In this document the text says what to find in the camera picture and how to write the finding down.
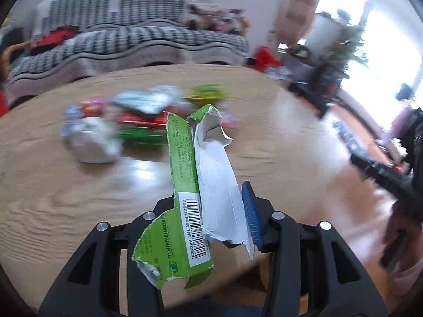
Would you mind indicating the white paper ball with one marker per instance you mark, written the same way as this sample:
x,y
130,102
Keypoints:
x,y
92,140

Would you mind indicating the black wooden chair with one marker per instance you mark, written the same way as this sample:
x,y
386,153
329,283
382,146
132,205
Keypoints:
x,y
320,87

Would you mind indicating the torn dark green box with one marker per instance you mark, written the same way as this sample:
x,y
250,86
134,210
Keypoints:
x,y
143,135

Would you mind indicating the plush toys on sofa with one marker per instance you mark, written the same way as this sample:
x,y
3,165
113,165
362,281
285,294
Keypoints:
x,y
210,16

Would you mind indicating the foil candy wrapper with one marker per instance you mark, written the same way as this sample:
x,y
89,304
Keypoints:
x,y
72,115

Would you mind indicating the potted green plant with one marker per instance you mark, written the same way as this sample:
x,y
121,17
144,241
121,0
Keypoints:
x,y
348,47

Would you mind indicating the black white striped sofa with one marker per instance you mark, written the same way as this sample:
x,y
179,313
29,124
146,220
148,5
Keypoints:
x,y
113,35

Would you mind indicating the small pink doll toy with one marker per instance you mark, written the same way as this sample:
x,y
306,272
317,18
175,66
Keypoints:
x,y
94,106

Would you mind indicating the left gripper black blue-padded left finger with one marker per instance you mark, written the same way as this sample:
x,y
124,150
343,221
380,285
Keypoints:
x,y
144,299

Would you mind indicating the patterned curtain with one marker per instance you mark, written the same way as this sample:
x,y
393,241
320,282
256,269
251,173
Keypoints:
x,y
294,20

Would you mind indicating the red bag on floor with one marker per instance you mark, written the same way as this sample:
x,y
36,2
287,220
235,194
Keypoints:
x,y
264,59

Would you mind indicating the green popcorn snack bag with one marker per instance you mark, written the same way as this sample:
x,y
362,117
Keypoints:
x,y
206,94

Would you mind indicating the silver foil box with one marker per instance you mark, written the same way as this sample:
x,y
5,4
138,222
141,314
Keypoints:
x,y
148,102

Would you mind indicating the torn light green carton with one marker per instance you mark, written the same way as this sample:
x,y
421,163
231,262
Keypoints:
x,y
208,204

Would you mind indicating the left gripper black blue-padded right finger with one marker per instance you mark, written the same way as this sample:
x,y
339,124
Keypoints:
x,y
275,233

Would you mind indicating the red garment on sofa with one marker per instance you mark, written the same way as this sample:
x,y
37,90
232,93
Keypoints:
x,y
53,39

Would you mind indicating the red cardboard box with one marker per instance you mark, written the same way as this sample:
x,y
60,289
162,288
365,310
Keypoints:
x,y
156,122

